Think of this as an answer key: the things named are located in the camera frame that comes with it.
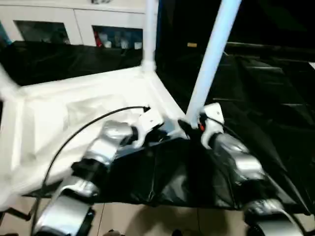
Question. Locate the white plastic table top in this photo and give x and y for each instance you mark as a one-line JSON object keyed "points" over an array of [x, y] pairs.
{"points": [[73, 93]]}

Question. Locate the black table mat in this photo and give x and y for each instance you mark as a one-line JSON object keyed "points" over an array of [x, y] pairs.
{"points": [[172, 172]]}

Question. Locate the small yellow tag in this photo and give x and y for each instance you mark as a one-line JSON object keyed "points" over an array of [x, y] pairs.
{"points": [[192, 45]]}

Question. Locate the black long bar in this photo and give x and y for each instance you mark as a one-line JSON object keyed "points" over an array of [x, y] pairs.
{"points": [[270, 46]]}

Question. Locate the white flat board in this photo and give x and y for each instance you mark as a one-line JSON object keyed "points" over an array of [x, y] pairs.
{"points": [[312, 65]]}

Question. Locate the white glass-door cabinet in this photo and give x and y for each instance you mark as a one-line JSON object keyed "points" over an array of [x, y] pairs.
{"points": [[73, 12]]}

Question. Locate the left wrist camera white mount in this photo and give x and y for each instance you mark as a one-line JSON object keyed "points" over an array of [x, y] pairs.
{"points": [[150, 120]]}

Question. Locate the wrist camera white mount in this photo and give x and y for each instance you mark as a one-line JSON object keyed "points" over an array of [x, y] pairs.
{"points": [[150, 120], [214, 113]]}

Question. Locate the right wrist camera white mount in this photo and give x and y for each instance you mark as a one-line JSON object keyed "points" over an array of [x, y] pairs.
{"points": [[214, 113]]}

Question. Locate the black folding table frame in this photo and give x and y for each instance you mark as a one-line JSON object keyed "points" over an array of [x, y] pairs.
{"points": [[17, 214]]}

